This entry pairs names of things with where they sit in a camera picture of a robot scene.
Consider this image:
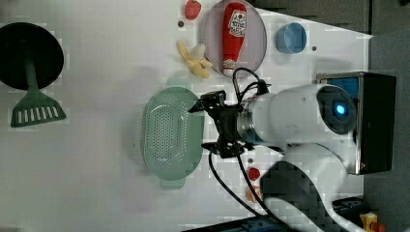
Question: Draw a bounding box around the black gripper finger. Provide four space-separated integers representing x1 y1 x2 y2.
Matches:
189 90 226 113
201 142 220 153

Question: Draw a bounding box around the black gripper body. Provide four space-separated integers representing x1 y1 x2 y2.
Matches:
214 107 248 159

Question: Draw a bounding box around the green plastic strainer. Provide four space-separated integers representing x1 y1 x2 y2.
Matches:
141 77 204 190

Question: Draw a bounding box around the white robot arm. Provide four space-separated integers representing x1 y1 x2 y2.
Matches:
191 84 365 232

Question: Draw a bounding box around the peeled banana toy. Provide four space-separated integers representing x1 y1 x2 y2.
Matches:
177 41 213 78

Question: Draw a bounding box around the red tomato toy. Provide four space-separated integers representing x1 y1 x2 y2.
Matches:
248 167 260 181

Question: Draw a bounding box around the orange slice toy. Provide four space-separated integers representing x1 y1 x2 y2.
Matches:
247 186 262 203

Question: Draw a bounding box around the pink plate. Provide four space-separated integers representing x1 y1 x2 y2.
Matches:
200 0 267 76

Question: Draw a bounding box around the red ketchup bottle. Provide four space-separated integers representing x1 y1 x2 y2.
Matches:
222 2 247 76

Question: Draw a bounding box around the red strawberry toy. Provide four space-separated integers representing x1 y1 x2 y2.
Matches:
185 0 202 20

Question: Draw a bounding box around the blue cup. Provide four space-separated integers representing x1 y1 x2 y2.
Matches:
275 22 308 54

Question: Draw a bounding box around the black toaster oven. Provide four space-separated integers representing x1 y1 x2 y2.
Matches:
316 72 396 175

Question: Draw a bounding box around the green spatula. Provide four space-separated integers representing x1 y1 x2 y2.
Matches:
11 59 67 128

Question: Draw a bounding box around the large black cup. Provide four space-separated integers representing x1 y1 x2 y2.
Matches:
0 22 65 90

